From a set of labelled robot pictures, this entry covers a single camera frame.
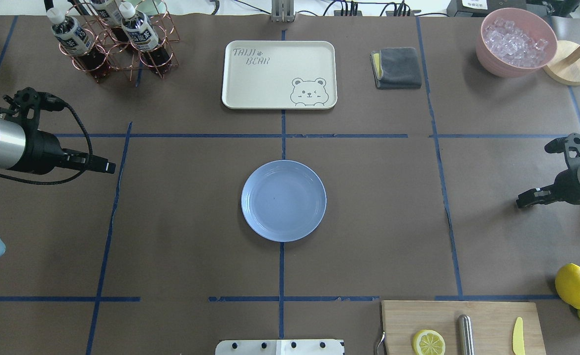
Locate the wooden stand with carton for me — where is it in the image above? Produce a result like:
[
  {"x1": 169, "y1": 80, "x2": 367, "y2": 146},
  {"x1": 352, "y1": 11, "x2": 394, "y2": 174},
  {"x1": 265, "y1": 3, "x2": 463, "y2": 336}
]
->
[{"x1": 544, "y1": 40, "x2": 580, "y2": 86}]

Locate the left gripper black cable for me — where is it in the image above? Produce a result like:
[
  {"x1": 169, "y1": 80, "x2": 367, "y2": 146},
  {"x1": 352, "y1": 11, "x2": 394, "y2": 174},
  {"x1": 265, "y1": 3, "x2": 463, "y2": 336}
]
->
[{"x1": 0, "y1": 101, "x2": 94, "y2": 186}]

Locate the cream bear tray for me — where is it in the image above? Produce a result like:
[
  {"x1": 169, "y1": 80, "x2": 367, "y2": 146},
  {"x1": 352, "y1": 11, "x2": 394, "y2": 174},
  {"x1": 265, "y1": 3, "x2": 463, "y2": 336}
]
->
[{"x1": 221, "y1": 40, "x2": 338, "y2": 110}]

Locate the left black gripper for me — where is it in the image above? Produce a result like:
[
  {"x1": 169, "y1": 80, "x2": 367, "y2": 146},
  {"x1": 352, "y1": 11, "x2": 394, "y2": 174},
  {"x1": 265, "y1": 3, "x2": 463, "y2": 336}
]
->
[{"x1": 0, "y1": 87, "x2": 116, "y2": 175}]

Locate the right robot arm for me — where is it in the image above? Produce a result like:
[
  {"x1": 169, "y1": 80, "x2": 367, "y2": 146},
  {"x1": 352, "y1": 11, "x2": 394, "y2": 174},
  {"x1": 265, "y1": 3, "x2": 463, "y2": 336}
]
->
[{"x1": 516, "y1": 133, "x2": 580, "y2": 209}]

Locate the blue plate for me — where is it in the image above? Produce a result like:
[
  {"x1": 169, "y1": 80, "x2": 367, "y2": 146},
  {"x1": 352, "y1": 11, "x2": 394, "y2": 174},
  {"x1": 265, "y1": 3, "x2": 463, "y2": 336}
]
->
[{"x1": 240, "y1": 160, "x2": 327, "y2": 243}]

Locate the yellow lemon front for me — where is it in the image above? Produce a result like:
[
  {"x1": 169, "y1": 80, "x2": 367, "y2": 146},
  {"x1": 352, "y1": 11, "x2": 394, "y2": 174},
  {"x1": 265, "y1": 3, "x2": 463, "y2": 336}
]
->
[{"x1": 555, "y1": 263, "x2": 580, "y2": 310}]

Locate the pink ice bowl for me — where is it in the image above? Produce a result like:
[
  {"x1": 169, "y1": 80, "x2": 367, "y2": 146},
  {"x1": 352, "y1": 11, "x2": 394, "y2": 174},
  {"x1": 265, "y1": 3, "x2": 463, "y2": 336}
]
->
[{"x1": 476, "y1": 7, "x2": 557, "y2": 78}]

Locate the wooden cutting board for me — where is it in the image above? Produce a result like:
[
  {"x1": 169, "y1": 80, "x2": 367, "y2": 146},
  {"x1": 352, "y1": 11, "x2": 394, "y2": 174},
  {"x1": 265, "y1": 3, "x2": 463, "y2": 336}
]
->
[{"x1": 381, "y1": 300, "x2": 546, "y2": 355}]

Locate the aluminium frame post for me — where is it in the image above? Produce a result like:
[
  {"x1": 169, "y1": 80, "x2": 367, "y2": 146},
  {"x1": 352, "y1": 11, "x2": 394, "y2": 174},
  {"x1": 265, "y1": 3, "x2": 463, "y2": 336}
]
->
[{"x1": 271, "y1": 0, "x2": 296, "y2": 23}]

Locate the yellow plastic knife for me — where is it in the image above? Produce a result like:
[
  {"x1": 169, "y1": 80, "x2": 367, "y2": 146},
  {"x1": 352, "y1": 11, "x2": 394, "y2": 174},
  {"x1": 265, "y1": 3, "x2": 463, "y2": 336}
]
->
[{"x1": 512, "y1": 317, "x2": 525, "y2": 355}]

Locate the tea bottle white cap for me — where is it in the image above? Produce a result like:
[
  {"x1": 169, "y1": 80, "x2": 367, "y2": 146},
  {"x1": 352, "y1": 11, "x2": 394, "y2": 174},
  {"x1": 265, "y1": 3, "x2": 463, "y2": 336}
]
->
[{"x1": 46, "y1": 7, "x2": 110, "y2": 79}]

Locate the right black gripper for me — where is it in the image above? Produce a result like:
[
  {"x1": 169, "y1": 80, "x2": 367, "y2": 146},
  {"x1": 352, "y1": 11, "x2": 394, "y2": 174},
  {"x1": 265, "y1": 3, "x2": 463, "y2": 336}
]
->
[{"x1": 516, "y1": 133, "x2": 580, "y2": 209}]

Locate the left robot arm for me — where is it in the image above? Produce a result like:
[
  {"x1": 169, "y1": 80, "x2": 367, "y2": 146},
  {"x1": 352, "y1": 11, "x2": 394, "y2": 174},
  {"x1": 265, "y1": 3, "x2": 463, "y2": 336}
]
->
[{"x1": 0, "y1": 87, "x2": 116, "y2": 186}]

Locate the half lemon slice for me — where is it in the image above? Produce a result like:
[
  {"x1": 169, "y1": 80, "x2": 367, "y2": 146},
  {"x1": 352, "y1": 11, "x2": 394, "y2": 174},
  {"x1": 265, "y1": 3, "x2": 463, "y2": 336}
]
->
[{"x1": 411, "y1": 329, "x2": 446, "y2": 355}]

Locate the copper wire bottle rack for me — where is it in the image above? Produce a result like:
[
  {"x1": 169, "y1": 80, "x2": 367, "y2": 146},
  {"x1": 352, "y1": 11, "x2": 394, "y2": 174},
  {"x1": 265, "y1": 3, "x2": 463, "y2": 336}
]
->
[{"x1": 46, "y1": 0, "x2": 180, "y2": 79}]

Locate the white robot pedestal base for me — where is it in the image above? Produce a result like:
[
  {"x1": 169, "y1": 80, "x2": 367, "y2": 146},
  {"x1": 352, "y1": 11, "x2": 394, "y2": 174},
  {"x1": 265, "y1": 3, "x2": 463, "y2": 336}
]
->
[{"x1": 215, "y1": 339, "x2": 345, "y2": 355}]

